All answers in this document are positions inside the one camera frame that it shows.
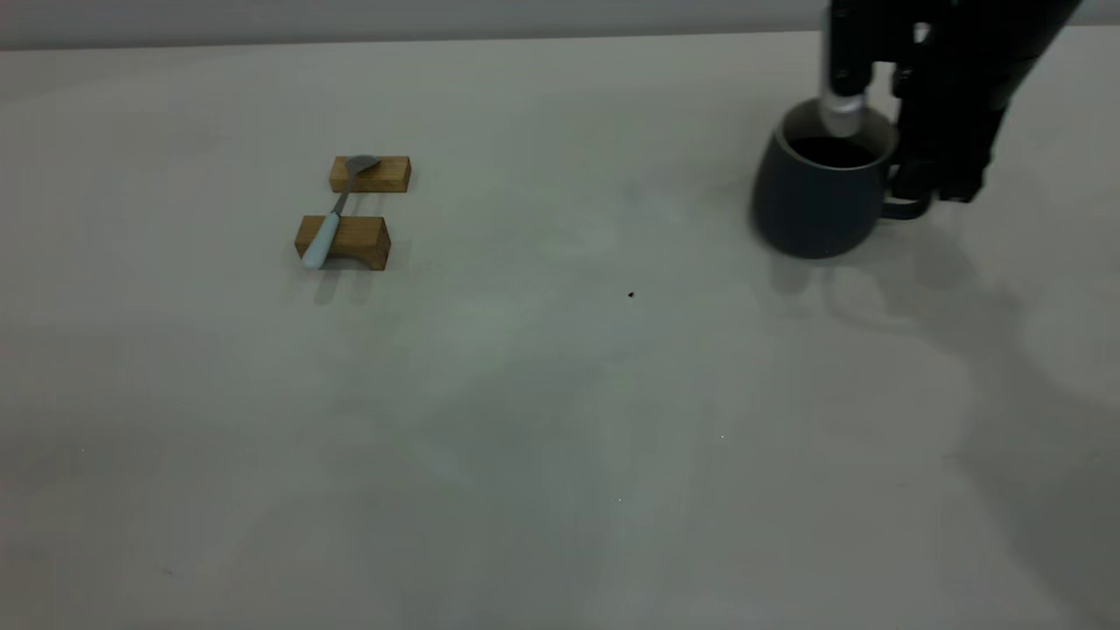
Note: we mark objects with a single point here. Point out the flat wooden block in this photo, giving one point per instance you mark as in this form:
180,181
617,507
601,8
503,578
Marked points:
381,177

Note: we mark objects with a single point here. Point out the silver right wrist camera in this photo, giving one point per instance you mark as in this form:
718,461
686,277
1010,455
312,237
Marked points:
847,79

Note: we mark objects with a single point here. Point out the arched wooden block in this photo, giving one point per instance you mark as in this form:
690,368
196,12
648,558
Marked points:
354,238

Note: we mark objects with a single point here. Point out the dark grey ceramic mug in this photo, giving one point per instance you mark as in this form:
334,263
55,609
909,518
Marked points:
814,210

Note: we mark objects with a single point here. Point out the black coffee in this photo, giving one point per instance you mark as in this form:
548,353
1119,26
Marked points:
831,154

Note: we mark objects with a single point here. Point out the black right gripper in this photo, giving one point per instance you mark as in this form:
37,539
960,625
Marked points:
980,52

